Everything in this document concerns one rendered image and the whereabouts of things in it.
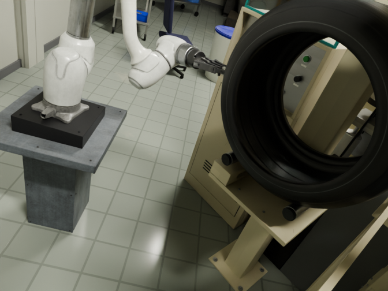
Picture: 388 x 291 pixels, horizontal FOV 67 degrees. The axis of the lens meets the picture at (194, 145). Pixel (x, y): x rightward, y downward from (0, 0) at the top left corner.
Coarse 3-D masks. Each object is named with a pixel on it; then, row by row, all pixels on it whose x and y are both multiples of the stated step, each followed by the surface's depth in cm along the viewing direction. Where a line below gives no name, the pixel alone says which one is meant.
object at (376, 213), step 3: (387, 198) 97; (387, 201) 97; (381, 204) 99; (384, 204) 98; (387, 204) 97; (378, 207) 100; (381, 207) 99; (384, 207) 98; (378, 210) 100; (381, 210) 99; (375, 213) 101; (378, 213) 100; (381, 213) 99; (375, 216) 101; (378, 216) 100; (387, 219) 98; (384, 222) 99; (387, 222) 98; (387, 225) 99
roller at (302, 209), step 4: (292, 204) 92; (296, 204) 92; (284, 208) 92; (288, 208) 90; (292, 208) 90; (296, 208) 91; (300, 208) 92; (304, 208) 93; (308, 208) 96; (284, 212) 92; (288, 212) 91; (292, 212) 89; (296, 212) 90; (300, 212) 91; (284, 216) 92; (288, 216) 91; (292, 216) 90; (296, 216) 90; (288, 220) 91; (292, 220) 90
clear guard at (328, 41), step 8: (248, 0) 155; (256, 0) 152; (264, 0) 149; (272, 0) 146; (280, 0) 143; (288, 0) 140; (248, 8) 156; (256, 8) 153; (264, 8) 150; (272, 8) 147; (320, 40) 133; (328, 40) 131
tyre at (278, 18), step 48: (336, 0) 69; (240, 48) 88; (288, 48) 106; (384, 48) 62; (240, 96) 109; (384, 96) 63; (240, 144) 95; (288, 144) 115; (384, 144) 66; (288, 192) 87; (336, 192) 76; (384, 192) 74
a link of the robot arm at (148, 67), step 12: (132, 0) 110; (132, 12) 111; (132, 24) 112; (132, 36) 113; (132, 48) 115; (144, 48) 118; (132, 60) 118; (144, 60) 116; (156, 60) 118; (132, 72) 118; (144, 72) 117; (156, 72) 120; (132, 84) 123; (144, 84) 119
